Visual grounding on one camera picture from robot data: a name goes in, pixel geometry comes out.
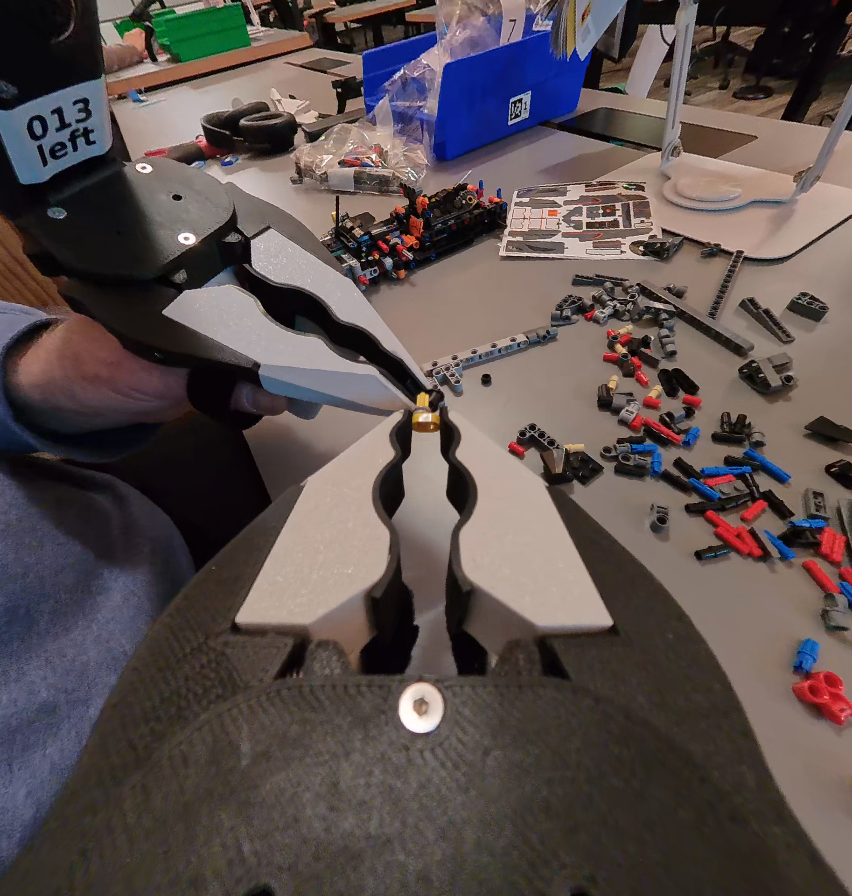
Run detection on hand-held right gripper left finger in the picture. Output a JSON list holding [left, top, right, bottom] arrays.
[[233, 408, 407, 672]]

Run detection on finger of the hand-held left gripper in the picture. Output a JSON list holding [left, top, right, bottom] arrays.
[[246, 225, 442, 401], [162, 286, 421, 415]]

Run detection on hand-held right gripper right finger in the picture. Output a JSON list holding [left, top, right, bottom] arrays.
[[443, 408, 616, 669]]

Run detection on lego car chassis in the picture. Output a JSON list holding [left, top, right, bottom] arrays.
[[321, 181, 510, 291]]

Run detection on pile of mixed lego pieces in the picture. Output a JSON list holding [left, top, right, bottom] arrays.
[[510, 248, 852, 806]]

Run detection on person's left forearm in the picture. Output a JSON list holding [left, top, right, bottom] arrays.
[[0, 294, 154, 464]]

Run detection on cluster of light grey lego beams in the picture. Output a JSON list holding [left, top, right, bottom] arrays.
[[422, 328, 559, 393]]

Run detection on lego sticker sheet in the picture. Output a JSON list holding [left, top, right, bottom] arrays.
[[499, 181, 663, 261]]

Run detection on person's left hand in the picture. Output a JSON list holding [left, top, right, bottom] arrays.
[[9, 311, 290, 428]]

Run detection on red and black hand tool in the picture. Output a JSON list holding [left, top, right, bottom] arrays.
[[142, 136, 224, 169]]

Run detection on black rubber tyres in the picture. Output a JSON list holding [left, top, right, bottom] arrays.
[[201, 101, 301, 155]]

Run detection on green plastic bin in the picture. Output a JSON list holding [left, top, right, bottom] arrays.
[[114, 3, 252, 64]]

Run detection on clear plastic bags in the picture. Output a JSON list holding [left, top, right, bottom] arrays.
[[377, 0, 563, 141]]

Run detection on blue plastic bin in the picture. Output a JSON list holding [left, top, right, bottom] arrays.
[[362, 28, 595, 162]]

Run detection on person's blue sweater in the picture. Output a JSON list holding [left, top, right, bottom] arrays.
[[0, 448, 197, 896]]

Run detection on folded paper booklet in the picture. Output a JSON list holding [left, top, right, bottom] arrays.
[[548, 0, 626, 60]]

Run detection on black metal bracket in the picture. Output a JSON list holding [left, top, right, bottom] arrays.
[[299, 77, 367, 137]]

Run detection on wooden post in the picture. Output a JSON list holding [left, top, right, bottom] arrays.
[[0, 188, 66, 309]]

